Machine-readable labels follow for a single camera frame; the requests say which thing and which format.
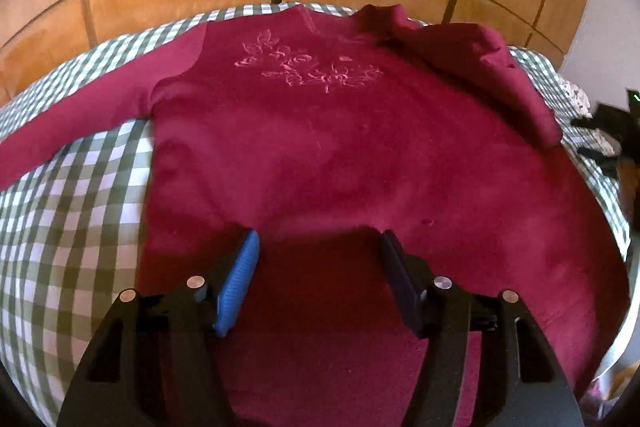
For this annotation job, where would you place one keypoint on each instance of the green white checked blanket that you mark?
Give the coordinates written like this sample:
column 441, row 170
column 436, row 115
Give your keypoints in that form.
column 65, row 232

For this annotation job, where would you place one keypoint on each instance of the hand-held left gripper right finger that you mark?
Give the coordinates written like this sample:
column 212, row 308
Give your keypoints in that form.
column 401, row 287

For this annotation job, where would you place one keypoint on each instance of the floral patterned cloth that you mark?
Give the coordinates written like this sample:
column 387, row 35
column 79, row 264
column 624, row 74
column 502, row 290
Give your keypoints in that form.
column 575, row 94

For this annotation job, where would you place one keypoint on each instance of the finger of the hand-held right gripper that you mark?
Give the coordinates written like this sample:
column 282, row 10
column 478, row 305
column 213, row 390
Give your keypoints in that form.
column 602, row 159
column 602, row 114

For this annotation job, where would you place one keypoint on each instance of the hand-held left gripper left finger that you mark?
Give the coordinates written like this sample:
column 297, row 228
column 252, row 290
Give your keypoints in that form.
column 240, row 282

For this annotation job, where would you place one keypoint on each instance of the dark red sweater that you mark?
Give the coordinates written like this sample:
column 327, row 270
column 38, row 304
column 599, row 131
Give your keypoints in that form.
column 320, row 157

